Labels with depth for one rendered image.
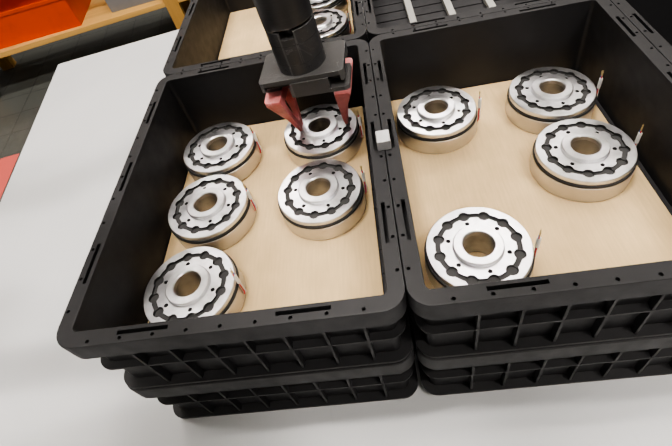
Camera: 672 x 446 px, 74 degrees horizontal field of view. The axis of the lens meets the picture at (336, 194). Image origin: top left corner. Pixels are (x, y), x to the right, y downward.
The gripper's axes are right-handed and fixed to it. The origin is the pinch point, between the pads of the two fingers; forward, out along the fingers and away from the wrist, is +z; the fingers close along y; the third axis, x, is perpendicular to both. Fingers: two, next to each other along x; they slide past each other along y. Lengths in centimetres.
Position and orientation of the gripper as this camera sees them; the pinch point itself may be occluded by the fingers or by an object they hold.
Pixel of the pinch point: (322, 120)
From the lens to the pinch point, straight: 60.2
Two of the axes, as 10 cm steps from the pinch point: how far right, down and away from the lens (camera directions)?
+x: -0.6, 7.6, -6.5
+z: 2.4, 6.4, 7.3
